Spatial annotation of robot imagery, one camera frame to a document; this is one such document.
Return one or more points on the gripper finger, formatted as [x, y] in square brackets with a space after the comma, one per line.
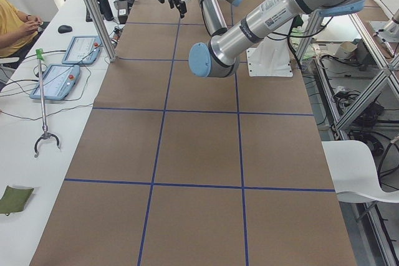
[182, 10]

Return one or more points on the black water bottle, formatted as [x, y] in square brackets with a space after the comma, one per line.
[105, 9]

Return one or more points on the upper blue teach pendant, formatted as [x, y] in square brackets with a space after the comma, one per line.
[82, 50]

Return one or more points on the blue teach pendant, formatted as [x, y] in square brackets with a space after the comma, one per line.
[58, 80]
[82, 50]

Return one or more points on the black computer mouse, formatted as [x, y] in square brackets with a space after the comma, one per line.
[64, 29]

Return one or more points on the lower blue teach pendant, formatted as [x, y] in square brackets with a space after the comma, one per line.
[58, 80]

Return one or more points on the person in yellow shirt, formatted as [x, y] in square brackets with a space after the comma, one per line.
[19, 30]

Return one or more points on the white chair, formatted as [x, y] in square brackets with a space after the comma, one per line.
[354, 174]

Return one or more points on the green cloth pouch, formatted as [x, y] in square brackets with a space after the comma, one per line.
[14, 199]

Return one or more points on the aluminium frame post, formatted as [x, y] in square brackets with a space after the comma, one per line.
[101, 29]

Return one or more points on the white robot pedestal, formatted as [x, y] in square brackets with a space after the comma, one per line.
[271, 57]

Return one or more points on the green handled reacher grabber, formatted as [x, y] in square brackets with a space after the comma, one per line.
[46, 134]

